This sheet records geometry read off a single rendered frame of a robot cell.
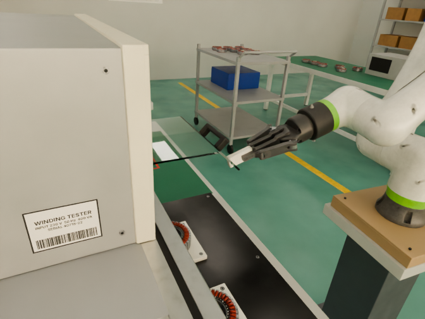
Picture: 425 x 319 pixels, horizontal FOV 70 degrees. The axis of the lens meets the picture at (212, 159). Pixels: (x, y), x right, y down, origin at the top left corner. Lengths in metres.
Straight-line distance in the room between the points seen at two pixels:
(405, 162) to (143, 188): 0.85
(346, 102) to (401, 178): 0.30
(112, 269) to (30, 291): 0.07
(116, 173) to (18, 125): 0.09
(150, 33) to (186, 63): 0.87
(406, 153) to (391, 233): 0.24
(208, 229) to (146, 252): 0.57
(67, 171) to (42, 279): 0.11
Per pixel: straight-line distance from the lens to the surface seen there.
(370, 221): 1.06
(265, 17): 6.95
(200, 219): 0.93
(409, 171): 1.03
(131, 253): 0.34
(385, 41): 7.68
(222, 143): 0.74
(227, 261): 0.82
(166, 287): 0.31
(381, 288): 1.19
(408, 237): 1.07
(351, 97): 0.88
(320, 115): 0.84
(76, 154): 0.28
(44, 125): 0.27
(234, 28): 6.58
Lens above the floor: 1.35
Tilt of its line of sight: 27 degrees down
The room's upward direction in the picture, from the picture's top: 4 degrees clockwise
